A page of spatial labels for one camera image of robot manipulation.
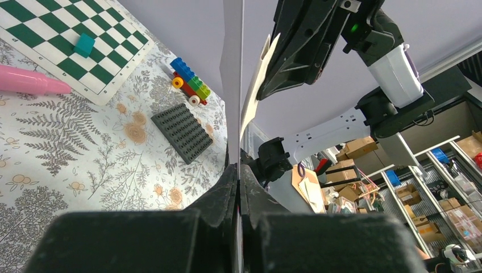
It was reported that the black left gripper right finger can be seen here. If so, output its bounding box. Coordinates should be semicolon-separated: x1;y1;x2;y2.
239;165;426;272

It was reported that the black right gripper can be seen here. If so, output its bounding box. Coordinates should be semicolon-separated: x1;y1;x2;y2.
256;0;404;101

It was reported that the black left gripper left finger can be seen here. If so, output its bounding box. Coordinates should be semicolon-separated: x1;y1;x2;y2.
25;164;238;272

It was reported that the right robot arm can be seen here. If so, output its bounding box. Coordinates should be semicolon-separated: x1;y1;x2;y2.
249;1;434;183

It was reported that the cardboard boxes clutter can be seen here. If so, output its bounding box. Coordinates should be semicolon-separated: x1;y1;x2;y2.
290;136;379;213

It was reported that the dark grey studded baseplate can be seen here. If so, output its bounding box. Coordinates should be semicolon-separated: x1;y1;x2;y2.
151;103;213;164

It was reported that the multicolour brick stack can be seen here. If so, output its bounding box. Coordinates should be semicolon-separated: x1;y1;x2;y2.
170;57;211;106

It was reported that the floral patterned table mat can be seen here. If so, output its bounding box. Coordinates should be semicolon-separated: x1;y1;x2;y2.
1;1;226;272

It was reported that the storage shelf with boxes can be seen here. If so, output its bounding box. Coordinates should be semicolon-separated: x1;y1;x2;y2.
357;135;481;268

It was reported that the green white chessboard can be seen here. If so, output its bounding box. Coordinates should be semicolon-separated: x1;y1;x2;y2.
1;1;154;105

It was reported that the teal cube on chessboard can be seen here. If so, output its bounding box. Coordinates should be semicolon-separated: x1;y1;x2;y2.
74;33;95;58

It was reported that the pink microphone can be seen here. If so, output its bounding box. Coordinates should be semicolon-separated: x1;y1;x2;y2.
1;65;72;95

